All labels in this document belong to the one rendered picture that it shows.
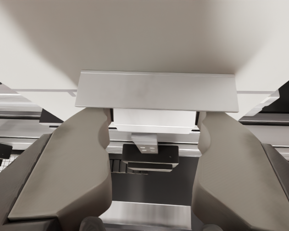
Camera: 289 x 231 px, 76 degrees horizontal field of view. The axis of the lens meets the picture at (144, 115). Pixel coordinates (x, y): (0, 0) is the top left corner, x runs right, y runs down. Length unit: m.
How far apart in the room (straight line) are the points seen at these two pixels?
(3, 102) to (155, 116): 0.22
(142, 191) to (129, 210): 0.50
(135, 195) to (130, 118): 0.56
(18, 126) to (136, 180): 0.41
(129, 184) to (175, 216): 0.52
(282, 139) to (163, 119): 0.39
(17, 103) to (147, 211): 0.22
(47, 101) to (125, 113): 0.06
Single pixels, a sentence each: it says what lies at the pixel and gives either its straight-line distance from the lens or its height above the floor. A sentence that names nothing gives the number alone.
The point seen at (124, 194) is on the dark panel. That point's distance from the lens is 0.73.
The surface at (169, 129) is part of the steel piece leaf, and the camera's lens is 0.21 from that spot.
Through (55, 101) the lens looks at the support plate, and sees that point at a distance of 0.17.
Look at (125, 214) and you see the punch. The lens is 0.22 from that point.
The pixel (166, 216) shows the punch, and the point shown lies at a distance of 0.22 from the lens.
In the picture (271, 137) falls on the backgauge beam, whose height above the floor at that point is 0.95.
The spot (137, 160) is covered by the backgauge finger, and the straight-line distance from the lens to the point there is 0.40.
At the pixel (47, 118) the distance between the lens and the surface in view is 0.25.
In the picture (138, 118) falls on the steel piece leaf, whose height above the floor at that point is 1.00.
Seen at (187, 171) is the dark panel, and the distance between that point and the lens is 0.72.
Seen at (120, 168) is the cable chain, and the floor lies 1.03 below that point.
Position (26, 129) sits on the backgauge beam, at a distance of 0.58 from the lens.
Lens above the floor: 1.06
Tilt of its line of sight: 19 degrees down
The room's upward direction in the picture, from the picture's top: 177 degrees counter-clockwise
